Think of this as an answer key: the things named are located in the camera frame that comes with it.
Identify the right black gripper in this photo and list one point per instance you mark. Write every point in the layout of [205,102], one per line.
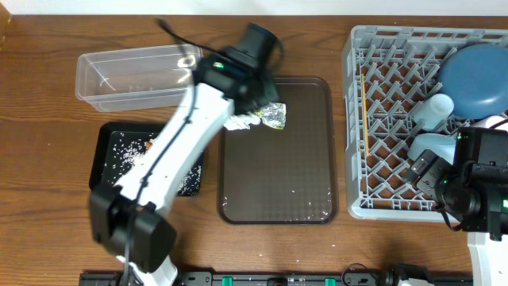
[430,175]

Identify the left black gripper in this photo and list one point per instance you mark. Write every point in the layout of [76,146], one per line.
[256,100]

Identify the white tissue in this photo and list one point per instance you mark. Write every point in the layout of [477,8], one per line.
[242,121]

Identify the yellow green snack wrapper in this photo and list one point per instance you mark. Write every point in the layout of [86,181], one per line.
[273,115]

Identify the light blue small bowl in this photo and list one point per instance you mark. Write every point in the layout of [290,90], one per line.
[441,145]

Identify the pink cup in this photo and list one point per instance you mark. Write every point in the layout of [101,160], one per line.
[488,122]

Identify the light blue cup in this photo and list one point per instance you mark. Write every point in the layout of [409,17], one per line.
[434,111]

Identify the dark blue bowl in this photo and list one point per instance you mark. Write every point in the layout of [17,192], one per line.
[475,78]

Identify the wooden chopstick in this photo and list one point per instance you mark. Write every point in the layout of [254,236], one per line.
[365,117]

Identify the pile of white rice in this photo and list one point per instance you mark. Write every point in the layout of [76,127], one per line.
[126,149]

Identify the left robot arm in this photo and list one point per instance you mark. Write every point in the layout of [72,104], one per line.
[129,218]

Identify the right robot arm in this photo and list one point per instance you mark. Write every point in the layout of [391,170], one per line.
[488,259]

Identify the grey dishwasher rack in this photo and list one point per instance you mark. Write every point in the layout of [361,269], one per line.
[400,66]

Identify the clear plastic container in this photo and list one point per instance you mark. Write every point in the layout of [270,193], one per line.
[136,78]

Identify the brown serving tray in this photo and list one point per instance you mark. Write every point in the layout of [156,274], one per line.
[283,176]

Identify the black rectangular tray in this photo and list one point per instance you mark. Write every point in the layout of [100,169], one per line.
[105,135]

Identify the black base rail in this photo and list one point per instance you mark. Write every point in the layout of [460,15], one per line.
[355,274]

